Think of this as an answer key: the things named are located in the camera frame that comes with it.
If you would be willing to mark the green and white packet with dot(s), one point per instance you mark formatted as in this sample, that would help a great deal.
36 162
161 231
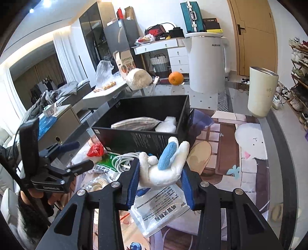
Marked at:
105 164

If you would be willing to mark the white dresser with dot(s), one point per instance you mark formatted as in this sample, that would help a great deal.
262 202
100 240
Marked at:
178 57

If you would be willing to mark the person's left forearm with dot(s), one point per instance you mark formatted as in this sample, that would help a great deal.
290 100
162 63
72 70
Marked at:
31 221

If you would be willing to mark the white bubble wrap pouch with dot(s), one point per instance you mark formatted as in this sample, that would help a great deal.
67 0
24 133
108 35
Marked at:
167 126

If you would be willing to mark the grey striped cloth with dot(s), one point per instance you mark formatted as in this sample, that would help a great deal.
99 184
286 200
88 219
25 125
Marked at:
137 123

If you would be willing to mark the red box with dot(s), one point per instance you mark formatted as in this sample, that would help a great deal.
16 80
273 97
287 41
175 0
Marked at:
119 14

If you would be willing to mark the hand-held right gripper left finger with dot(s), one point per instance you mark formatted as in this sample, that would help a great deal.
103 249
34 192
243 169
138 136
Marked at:
134 178

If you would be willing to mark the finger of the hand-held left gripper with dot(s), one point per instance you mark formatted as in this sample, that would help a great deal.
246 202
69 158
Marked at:
69 146
80 166

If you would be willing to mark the white curtain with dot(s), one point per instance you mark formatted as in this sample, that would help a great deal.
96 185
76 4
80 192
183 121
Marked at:
62 57

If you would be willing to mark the white handheld tool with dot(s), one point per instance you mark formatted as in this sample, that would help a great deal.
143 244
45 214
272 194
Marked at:
156 80

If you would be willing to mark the clear plastic bag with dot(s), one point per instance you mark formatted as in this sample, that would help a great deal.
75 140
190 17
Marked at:
103 74

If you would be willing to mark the black and yellow box stack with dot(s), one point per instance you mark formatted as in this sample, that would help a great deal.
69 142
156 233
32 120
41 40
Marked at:
213 25

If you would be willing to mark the grey nightstand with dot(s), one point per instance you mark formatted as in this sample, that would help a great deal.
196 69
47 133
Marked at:
65 125

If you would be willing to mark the shoe rack with shoes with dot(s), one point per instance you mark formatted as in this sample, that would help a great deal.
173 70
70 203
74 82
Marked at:
299 84

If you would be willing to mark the black cardboard box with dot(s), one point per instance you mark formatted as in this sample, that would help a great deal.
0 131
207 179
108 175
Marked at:
134 140

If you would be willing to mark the printed table mat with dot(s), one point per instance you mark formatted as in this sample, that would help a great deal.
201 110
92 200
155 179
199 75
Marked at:
228 149

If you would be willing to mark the white printed medicine packet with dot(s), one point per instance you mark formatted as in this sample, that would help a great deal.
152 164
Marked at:
158 211

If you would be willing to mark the teal suitcase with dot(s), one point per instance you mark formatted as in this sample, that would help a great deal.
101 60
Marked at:
192 16

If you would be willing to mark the small green white box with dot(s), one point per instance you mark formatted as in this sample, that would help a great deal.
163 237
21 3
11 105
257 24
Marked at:
50 111

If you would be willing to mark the wooden door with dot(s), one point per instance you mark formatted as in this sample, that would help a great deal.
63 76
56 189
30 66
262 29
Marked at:
255 36

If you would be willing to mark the white round cloth bundle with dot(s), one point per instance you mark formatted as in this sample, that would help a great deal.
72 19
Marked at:
138 79

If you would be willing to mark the cream tumbler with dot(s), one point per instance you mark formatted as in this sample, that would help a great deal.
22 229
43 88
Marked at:
261 93

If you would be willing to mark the red plastic wrapper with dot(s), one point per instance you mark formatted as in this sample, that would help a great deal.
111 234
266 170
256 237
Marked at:
96 150

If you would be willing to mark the white electric kettle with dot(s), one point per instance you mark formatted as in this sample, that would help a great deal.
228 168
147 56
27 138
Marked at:
204 65

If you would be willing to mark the white and blue plush toy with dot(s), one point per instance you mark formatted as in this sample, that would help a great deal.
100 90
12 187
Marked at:
154 173

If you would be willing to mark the sneakers on floor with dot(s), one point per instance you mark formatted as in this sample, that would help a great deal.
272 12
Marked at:
245 81

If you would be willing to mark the dark glass wardrobe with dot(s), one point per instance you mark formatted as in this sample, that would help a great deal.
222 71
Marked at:
92 36

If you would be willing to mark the dark grey fridge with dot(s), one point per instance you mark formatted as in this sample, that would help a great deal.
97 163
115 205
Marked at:
120 40

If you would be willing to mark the orange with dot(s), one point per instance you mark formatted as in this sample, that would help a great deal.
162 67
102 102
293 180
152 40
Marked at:
176 78

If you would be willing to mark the white side table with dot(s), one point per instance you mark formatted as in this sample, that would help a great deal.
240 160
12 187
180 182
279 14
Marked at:
108 92

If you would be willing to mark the woven basket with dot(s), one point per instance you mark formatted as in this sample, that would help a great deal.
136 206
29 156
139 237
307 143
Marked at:
159 63

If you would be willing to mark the brown cardboard box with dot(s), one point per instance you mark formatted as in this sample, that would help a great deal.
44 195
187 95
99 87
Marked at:
130 13

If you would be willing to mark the bed with clothes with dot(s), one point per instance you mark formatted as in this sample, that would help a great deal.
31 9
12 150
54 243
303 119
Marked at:
67 90

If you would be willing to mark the bag of snacks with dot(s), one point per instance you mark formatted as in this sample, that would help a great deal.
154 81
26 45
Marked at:
145 39

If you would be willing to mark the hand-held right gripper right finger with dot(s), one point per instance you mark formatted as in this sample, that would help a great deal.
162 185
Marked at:
189 190

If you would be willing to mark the printed carton box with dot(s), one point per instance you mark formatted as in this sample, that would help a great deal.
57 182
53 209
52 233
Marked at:
125 63

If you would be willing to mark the clear packet of round pads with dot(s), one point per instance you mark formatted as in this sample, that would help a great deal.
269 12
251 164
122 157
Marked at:
97 185

